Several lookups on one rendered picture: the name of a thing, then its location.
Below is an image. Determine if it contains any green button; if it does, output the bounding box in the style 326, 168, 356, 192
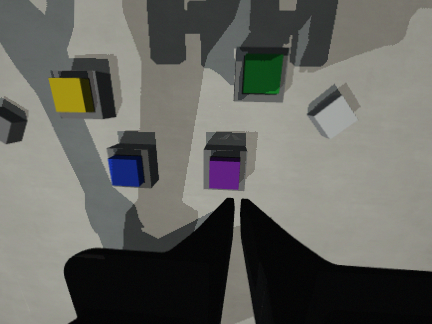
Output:
234, 47, 290, 103

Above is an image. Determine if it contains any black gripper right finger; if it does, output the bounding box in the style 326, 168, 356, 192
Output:
240, 199, 432, 324

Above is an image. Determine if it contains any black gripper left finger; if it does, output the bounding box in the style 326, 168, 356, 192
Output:
64, 198, 235, 324

